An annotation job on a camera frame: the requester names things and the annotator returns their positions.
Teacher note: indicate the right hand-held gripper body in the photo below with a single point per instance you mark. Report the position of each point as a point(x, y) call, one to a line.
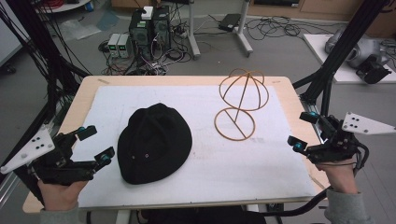
point(339, 143)

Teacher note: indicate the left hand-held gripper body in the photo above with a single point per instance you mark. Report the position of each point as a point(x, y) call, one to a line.
point(59, 168)

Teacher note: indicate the black hat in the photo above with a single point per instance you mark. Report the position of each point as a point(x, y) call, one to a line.
point(154, 144)

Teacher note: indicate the wooden hoop hat stand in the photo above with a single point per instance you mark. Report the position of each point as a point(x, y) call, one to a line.
point(241, 105)

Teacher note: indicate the person's left hand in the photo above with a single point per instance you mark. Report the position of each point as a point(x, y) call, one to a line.
point(60, 194)

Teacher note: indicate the person's right hand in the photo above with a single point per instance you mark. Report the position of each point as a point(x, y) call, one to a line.
point(339, 180)

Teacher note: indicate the white platform board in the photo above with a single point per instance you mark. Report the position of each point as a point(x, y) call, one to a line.
point(317, 49)

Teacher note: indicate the black device on platform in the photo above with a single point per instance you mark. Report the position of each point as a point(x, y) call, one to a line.
point(373, 71)

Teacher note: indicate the grey rounded machine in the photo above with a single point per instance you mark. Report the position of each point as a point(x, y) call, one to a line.
point(361, 49)

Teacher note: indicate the white table mat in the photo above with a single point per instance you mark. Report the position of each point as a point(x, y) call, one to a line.
point(193, 168)

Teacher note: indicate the grey power supply unit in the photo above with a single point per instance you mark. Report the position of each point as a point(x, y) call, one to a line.
point(113, 45)
point(124, 46)

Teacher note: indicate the clear plastic sheet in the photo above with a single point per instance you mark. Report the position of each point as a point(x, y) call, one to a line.
point(79, 29)

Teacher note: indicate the white metal stand leg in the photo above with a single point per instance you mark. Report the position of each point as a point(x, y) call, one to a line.
point(193, 34)
point(244, 34)

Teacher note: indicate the black computer tower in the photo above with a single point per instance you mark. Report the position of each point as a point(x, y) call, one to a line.
point(161, 28)
point(140, 34)

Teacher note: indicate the person's dark lap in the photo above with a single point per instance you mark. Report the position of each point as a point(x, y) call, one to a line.
point(202, 216)

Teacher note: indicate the white cabinet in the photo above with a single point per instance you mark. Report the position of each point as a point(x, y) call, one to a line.
point(9, 37)

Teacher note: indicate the blue tape roll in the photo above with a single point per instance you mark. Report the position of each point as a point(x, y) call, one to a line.
point(89, 6)

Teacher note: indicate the flat black box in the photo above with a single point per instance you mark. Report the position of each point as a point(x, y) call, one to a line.
point(229, 21)

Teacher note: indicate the white round table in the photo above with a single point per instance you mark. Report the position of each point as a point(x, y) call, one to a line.
point(67, 6)

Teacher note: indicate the white box on tower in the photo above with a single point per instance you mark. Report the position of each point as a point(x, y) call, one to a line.
point(147, 12)

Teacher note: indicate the black metal frame post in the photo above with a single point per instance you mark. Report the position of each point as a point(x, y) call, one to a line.
point(342, 46)

